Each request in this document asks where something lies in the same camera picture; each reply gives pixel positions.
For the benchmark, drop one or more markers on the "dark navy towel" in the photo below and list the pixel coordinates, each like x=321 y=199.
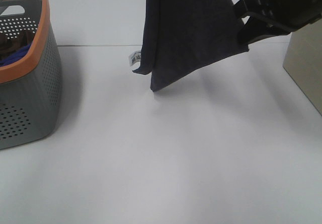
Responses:
x=181 y=36

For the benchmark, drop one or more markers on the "white towel label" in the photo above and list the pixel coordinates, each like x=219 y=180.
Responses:
x=134 y=58

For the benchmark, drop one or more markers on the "blue cloth in basket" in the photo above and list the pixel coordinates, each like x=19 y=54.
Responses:
x=13 y=57

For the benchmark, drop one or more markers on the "grey orange-rimmed laundry basket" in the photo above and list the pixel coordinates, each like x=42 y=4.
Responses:
x=30 y=87

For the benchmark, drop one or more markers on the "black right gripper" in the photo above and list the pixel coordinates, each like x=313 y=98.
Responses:
x=282 y=15

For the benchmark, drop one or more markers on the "beige fabric storage box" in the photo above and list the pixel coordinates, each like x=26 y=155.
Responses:
x=303 y=61

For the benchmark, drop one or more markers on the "brown cloth in basket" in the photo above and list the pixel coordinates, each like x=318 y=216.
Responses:
x=9 y=46

